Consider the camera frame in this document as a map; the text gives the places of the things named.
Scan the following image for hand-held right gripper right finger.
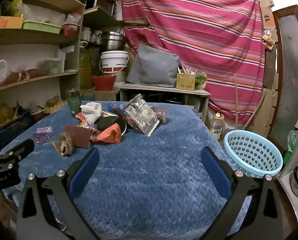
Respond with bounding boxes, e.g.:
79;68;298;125
200;146;287;240

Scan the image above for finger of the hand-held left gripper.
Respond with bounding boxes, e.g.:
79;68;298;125
0;138;35;168

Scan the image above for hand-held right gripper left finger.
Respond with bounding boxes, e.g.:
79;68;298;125
16;148;102;240

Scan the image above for brown cardboard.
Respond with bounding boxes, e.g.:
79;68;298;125
51;132;73;155

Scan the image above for brown square packet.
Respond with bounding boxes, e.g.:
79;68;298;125
65;125;91;148

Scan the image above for light blue plastic basket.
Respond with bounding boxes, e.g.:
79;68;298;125
223;129;283;178

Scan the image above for clear bag orange strip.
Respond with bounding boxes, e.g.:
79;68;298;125
91;124;121;143

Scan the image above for red snack wrapper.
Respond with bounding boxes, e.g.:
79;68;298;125
75;112;101;135

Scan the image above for dark metal cup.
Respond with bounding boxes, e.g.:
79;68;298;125
95;116;127;135

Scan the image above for dark red sausage stick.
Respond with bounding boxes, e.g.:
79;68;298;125
111;106;134;128

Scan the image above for clear plastic snack packet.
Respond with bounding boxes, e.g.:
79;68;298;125
124;94;160;137

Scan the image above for dark blue crate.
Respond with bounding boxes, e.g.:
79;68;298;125
0;110;33;140

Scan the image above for yellow fruit pile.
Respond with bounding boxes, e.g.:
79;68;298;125
0;104;15;128

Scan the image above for cooking oil bottle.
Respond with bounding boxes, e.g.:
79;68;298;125
210;112;225;140

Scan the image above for yellow egg tray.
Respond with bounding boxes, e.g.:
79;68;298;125
44;100;68;114

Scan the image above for brown potato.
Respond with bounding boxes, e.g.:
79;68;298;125
46;95;61;107

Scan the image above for blue fleece blanket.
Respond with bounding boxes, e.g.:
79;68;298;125
0;101;249;240

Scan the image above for green bottle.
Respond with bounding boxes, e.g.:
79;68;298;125
66;88;82;117

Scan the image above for pile of sweet potatoes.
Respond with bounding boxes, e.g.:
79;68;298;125
4;69;45;84

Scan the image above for teal plastic container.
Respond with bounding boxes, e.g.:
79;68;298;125
81;90;96;102

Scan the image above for wooden stick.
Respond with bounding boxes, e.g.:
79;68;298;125
234;73;240;123

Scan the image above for grey kitchen counter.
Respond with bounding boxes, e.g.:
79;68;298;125
279;120;298;220

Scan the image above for white shelf plastic bag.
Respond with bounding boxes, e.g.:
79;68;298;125
0;59;10;83

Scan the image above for clear jar brown contents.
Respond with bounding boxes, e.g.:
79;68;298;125
149;106;167;125

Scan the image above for black pan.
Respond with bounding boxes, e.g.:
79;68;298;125
165;95;189;105

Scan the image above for green plastic bag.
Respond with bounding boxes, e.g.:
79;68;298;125
286;130;298;153

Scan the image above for clear plastic container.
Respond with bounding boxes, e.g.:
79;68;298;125
43;58;65;75

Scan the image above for red basin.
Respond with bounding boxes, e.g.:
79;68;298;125
91;75;117;91

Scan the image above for bag of lettuce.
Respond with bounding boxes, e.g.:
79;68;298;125
195;72;207;90

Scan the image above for bamboo chopstick holder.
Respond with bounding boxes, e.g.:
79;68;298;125
176;65;198;91

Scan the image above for wooden cabinet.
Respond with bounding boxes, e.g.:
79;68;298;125
118;83;211;124

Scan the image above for yellow oil jug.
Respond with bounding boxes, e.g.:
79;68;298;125
78;41;92;90

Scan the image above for wooden shelf unit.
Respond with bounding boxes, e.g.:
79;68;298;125
0;0;86;130

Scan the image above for white plastic bucket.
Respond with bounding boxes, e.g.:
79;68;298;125
100;51;129;75

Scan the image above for grey cushion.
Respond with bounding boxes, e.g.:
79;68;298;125
126;45;179;88

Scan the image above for green plastic tray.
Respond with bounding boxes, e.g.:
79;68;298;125
22;20;62;34

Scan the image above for orange cardboard box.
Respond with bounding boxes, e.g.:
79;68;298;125
0;16;24;30

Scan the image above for brown framed door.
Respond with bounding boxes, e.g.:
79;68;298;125
272;5;298;150

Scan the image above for red small basket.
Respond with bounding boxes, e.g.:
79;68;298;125
62;22;79;37

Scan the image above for stainless steel pot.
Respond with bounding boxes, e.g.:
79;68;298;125
99;31;127;53

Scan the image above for white jars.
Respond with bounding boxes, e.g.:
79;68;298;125
81;27;102;43

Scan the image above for red striped cloth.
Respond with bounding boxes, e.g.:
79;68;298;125
121;0;265;125

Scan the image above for yellow green bag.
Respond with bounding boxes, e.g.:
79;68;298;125
4;0;23;18

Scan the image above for hanging ginger bag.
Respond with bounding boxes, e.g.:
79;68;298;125
262;34;275;50

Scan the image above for dark wooden shelf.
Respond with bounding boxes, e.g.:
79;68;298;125
83;0;123;45

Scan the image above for tall cardboard box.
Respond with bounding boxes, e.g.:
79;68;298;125
259;0;275;29

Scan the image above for toaster oven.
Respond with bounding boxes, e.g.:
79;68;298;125
93;0;118;19

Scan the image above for cardboard wall pieces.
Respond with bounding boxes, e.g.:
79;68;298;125
251;45;279;137

